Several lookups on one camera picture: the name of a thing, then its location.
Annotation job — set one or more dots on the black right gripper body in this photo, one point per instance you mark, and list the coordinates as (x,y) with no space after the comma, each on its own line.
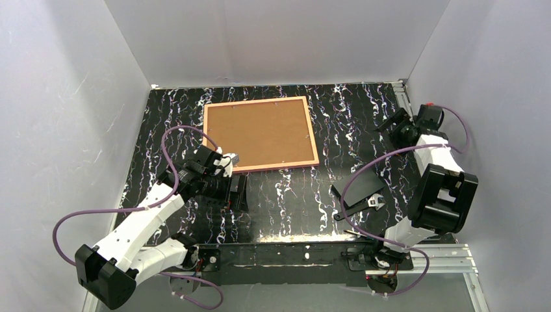
(398,127)

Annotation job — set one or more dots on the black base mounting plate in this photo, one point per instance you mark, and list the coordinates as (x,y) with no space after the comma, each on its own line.
(276,263)

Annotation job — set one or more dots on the green handled screwdriver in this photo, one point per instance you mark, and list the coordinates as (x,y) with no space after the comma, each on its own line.
(356,234)

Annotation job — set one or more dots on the aluminium rail frame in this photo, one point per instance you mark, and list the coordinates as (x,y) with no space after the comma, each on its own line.
(331,183)

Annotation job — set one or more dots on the pink picture frame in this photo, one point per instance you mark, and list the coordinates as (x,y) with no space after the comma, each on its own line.
(266,134)

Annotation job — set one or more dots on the black Mercury box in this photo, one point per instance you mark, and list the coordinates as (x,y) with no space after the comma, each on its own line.
(363,187)

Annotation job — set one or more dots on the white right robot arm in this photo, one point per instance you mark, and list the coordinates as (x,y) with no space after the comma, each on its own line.
(441,201)

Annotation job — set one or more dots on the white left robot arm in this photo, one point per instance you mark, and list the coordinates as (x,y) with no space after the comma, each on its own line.
(112,268)

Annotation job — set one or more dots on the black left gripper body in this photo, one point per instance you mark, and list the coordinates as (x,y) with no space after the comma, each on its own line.
(233,192)

